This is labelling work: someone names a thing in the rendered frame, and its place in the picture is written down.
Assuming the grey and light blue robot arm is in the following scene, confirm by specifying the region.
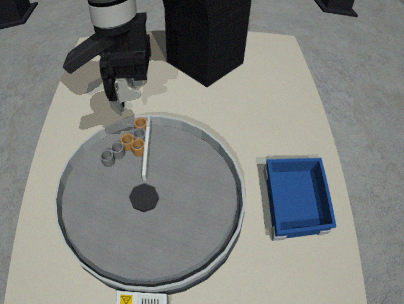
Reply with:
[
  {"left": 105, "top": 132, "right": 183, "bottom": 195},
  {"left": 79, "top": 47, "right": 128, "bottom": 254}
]
[{"left": 63, "top": 0, "right": 137, "bottom": 74}]

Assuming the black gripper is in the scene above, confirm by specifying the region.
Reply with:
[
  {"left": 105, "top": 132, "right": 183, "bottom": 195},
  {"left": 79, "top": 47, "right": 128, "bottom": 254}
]
[{"left": 93, "top": 12, "right": 151, "bottom": 112}]

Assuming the grey metal bushing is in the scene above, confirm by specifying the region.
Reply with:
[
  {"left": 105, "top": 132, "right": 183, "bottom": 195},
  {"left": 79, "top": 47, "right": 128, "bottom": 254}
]
[
  {"left": 133, "top": 128, "right": 146, "bottom": 141},
  {"left": 110, "top": 142, "right": 125, "bottom": 159},
  {"left": 100, "top": 149, "right": 115, "bottom": 167}
]

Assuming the bronze bushing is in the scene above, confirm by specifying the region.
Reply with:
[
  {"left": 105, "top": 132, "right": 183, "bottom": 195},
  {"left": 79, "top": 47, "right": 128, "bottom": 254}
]
[
  {"left": 134, "top": 117, "right": 147, "bottom": 131},
  {"left": 121, "top": 134, "right": 134, "bottom": 151},
  {"left": 131, "top": 139, "right": 145, "bottom": 157}
]

